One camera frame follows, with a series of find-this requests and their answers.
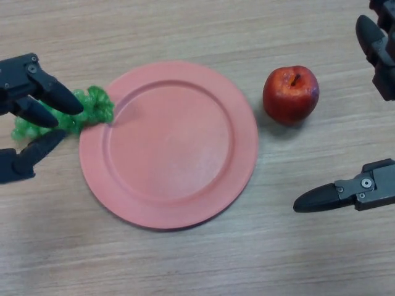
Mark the red apple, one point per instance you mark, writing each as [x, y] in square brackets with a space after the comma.
[290, 97]

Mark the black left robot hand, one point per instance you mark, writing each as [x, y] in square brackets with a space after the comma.
[21, 77]

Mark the green grape bunch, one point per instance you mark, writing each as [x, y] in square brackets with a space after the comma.
[95, 108]

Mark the pink round plate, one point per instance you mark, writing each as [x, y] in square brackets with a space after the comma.
[169, 145]

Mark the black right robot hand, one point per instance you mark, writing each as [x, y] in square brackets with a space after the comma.
[379, 191]

